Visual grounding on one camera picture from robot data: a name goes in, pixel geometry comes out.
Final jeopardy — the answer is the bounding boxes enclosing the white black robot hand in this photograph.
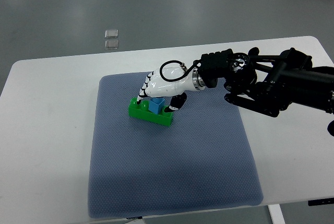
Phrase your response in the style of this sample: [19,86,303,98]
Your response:
[137,67,206,112]

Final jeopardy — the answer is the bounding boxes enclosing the small blue block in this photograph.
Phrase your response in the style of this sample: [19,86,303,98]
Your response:
[148,98,165,114]

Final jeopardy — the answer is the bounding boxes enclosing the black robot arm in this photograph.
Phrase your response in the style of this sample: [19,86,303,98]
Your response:
[198,47,333,117]

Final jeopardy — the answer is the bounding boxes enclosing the long green block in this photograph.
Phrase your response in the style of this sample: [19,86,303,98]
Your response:
[128,98,173,126]

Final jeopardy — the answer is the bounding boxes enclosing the upper metal floor plate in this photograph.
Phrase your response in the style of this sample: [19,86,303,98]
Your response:
[104,29,118,39]

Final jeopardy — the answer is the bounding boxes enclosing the blue grey foam mat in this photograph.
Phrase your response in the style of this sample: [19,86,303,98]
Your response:
[88,73,263,218]

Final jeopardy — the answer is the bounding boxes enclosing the white table leg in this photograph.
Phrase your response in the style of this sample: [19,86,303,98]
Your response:
[268,204,285,224]

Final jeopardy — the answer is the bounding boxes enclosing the black table control panel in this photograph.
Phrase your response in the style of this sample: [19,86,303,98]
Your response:
[308,198,334,206]

